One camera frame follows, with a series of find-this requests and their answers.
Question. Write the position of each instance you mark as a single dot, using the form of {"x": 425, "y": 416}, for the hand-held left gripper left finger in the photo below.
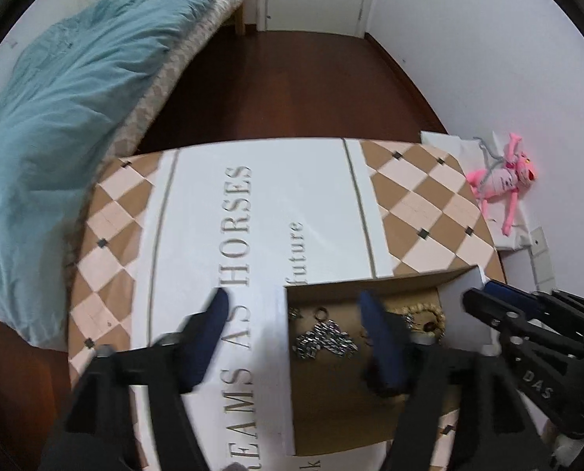
{"x": 206, "y": 338}

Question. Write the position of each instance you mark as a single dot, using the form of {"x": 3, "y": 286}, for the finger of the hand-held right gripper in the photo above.
{"x": 510, "y": 295}
{"x": 490, "y": 311}

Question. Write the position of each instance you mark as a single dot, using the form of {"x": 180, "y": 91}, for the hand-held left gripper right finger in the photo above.
{"x": 385, "y": 348}

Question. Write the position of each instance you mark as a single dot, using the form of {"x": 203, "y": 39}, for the small silver charm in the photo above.
{"x": 408, "y": 321}

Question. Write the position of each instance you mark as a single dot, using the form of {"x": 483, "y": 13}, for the white cardboard box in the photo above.
{"x": 336, "y": 402}

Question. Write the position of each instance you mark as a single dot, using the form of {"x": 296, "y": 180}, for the small silver earring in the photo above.
{"x": 294, "y": 312}

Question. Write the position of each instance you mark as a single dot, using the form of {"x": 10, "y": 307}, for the pink plush toy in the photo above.
{"x": 497, "y": 181}

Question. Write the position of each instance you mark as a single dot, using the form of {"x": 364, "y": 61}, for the checked printed tablecloth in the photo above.
{"x": 296, "y": 196}

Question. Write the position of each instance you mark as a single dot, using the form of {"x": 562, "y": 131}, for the blue duvet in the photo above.
{"x": 76, "y": 108}

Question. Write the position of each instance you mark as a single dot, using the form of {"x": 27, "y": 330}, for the bed with patterned mattress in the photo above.
{"x": 174, "y": 73}

